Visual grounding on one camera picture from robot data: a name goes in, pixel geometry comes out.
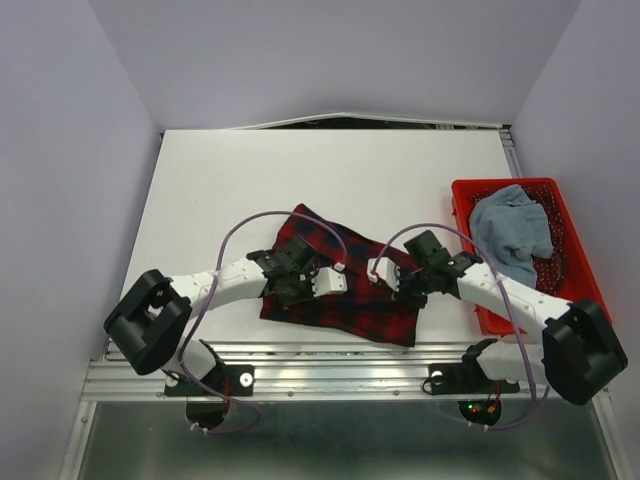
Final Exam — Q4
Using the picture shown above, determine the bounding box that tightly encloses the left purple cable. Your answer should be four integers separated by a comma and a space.
177, 210, 349, 435

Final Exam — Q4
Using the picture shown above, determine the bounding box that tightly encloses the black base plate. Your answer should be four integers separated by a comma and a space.
422, 362, 520, 396
164, 364, 255, 397

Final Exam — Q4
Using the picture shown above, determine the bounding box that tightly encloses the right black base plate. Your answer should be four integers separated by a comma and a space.
422, 362, 520, 396

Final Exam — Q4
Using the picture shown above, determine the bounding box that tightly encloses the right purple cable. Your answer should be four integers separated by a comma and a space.
368, 223, 551, 431

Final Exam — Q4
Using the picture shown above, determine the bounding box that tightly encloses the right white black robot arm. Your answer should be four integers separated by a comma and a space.
371, 230, 628, 406

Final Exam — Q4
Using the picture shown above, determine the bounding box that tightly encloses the purple cable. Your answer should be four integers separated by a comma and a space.
368, 223, 551, 431
177, 210, 349, 435

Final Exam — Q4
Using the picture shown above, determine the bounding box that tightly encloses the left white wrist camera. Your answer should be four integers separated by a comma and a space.
311, 267, 348, 297

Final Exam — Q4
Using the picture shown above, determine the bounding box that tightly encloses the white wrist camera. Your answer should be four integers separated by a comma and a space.
366, 257, 401, 293
311, 267, 348, 297

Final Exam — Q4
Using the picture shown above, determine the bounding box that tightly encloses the red plastic bin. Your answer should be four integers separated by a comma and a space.
451, 177, 606, 307

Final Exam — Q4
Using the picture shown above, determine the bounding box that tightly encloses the aluminium right side rail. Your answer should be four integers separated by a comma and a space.
498, 125, 523, 178

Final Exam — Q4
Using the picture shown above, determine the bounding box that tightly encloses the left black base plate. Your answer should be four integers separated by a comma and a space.
164, 364, 255, 397

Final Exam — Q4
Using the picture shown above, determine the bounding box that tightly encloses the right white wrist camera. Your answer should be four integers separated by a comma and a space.
366, 257, 401, 293

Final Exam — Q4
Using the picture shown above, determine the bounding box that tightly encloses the dark red dotted skirt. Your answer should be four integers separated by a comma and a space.
468, 183, 566, 295

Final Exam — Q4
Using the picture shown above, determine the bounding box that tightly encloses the red navy plaid skirt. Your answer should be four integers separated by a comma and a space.
260, 204, 419, 347

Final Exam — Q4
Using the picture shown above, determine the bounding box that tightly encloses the aluminium front rail frame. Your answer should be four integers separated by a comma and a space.
61, 342, 633, 479

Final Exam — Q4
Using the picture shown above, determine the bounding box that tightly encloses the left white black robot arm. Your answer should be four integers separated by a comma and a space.
104, 236, 346, 394

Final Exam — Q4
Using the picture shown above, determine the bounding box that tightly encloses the light blue denim skirt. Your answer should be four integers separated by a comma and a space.
469, 184, 554, 288

